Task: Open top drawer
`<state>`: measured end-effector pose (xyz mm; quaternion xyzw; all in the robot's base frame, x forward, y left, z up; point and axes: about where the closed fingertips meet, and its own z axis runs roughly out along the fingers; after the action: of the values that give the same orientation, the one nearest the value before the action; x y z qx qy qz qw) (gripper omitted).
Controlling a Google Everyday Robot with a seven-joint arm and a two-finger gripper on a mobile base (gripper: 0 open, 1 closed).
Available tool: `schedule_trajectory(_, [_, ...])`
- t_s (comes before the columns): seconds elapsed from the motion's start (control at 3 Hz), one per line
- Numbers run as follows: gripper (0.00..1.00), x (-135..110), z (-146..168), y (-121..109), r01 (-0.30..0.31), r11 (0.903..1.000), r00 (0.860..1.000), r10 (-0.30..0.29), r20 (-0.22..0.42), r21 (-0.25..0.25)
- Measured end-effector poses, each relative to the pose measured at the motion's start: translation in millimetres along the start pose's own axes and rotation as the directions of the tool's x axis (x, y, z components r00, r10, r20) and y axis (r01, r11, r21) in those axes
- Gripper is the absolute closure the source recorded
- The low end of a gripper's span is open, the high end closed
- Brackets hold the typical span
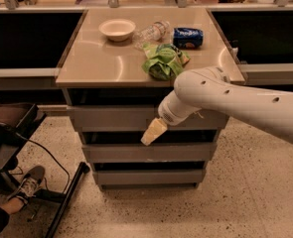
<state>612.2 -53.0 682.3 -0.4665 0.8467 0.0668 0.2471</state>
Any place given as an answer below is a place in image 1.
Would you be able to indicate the grey top drawer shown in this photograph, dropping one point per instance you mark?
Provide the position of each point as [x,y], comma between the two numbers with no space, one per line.
[134,118]

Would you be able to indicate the grey middle drawer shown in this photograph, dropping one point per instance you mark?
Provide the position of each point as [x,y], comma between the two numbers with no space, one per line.
[139,153]

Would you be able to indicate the grey bottom drawer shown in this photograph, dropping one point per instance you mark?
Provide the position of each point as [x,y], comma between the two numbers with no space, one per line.
[149,177]

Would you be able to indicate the person's leg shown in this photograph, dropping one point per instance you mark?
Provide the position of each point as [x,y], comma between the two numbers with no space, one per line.
[8,208]

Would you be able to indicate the grey drawer cabinet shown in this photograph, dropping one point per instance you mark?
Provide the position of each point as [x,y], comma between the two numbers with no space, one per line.
[100,72]

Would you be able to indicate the blue soda can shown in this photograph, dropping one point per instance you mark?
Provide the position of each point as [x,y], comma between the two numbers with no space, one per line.
[187,38]

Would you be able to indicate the grey sneaker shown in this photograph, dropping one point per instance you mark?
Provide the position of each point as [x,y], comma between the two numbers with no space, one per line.
[30,184]

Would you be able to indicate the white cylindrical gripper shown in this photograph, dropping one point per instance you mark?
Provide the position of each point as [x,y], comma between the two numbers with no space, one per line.
[166,113]

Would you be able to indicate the black cart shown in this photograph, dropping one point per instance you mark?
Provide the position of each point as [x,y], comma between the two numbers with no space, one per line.
[13,119]

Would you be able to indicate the clear plastic water bottle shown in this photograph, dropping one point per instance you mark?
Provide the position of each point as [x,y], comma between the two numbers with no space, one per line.
[154,32]

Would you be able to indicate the grey drawer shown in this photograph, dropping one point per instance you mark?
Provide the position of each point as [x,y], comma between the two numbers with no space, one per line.
[134,118]
[149,177]
[139,153]

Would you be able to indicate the white bowl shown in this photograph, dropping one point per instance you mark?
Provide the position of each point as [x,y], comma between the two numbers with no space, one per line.
[117,30]

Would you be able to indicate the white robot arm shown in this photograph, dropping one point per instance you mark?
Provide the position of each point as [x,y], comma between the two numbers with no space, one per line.
[209,88]

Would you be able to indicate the green chip bag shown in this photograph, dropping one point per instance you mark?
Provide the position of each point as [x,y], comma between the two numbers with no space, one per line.
[165,61]

